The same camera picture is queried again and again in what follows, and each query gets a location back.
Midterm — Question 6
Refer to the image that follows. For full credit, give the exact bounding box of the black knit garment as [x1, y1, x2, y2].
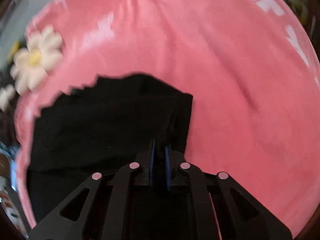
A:
[27, 74, 193, 222]

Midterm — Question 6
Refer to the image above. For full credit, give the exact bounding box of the pink plush blanket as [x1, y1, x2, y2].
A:
[15, 0, 319, 239]

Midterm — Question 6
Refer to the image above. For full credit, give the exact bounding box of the white daisy plush pillow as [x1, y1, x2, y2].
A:
[10, 25, 63, 95]

